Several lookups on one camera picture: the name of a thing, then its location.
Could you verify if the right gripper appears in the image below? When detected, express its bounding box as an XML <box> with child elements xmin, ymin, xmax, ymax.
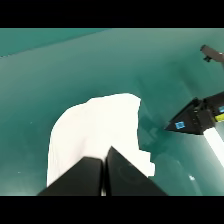
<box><xmin>163</xmin><ymin>92</ymin><xmax>224</xmax><ymax>136</ymax></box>

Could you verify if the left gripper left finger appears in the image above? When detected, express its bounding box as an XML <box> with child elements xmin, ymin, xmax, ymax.
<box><xmin>37</xmin><ymin>156</ymin><xmax>103</xmax><ymax>197</ymax></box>

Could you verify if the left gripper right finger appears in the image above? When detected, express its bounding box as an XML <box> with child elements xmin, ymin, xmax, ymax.
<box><xmin>105</xmin><ymin>145</ymin><xmax>168</xmax><ymax>197</ymax></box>

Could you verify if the white shirt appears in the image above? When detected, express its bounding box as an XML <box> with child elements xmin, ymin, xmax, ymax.
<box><xmin>46</xmin><ymin>93</ymin><xmax>156</xmax><ymax>188</ymax></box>

